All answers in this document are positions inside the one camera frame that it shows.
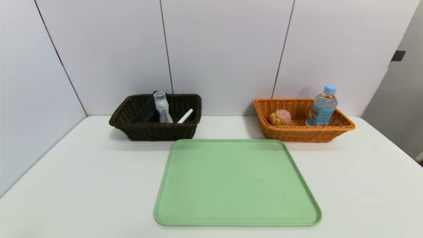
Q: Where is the white marker with black cap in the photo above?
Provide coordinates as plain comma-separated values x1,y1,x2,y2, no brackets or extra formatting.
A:
177,108,194,124

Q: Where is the small white spray bottle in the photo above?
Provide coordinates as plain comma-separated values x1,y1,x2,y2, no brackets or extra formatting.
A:
153,91,173,124

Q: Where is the black fabric pouch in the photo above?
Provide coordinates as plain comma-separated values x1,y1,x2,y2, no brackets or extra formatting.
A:
133,92,170,123

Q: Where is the pink bread bun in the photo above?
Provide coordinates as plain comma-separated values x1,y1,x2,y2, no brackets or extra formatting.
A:
269,109,292,126

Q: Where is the clear water bottle blue cap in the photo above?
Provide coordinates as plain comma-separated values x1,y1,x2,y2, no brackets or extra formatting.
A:
306,84,338,127

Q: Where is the dark brown wicker basket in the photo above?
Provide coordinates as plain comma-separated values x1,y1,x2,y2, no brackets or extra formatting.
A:
109,94,202,141

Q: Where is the orange wicker basket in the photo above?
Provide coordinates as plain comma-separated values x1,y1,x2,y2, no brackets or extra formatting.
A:
253,98,356,143

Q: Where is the light green plastic tray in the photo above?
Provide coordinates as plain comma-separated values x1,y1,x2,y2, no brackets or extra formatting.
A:
154,139,323,227

